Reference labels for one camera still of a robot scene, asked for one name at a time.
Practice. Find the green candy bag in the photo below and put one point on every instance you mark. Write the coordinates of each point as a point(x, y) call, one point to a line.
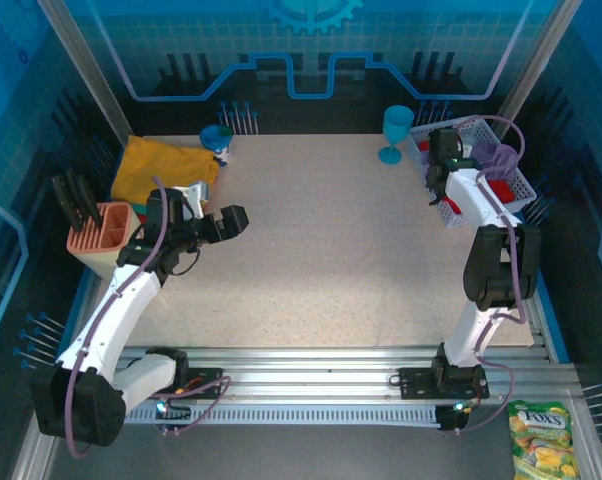
point(541, 440)

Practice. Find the blue plastic goblet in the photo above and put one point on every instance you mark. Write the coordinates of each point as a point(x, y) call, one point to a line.
point(397, 122)

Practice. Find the white plastic basket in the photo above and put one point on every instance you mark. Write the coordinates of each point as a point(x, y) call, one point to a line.
point(486, 132)

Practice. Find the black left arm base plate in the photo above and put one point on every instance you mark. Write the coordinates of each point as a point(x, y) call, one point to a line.
point(206, 380)

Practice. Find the aluminium frame post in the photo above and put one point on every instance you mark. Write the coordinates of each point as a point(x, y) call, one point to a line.
point(85, 65)
point(538, 65)

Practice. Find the purple t-shirt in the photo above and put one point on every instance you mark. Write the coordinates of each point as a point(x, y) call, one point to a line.
point(501, 157)

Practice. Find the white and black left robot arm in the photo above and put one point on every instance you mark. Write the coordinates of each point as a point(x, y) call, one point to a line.
point(111, 310)

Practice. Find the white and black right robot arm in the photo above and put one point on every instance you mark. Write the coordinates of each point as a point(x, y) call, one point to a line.
point(481, 200)

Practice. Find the yellow folded t-shirt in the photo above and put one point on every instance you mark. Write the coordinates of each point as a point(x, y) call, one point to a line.
point(151, 165)

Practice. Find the aluminium rail frame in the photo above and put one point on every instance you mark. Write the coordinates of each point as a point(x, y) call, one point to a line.
point(306, 370)

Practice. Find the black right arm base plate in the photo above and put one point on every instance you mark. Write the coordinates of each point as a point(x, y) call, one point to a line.
point(416, 382)

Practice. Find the red t-shirt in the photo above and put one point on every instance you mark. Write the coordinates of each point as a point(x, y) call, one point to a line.
point(501, 191)
point(142, 222)

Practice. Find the blue and white cup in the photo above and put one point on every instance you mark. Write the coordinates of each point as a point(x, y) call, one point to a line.
point(215, 137)

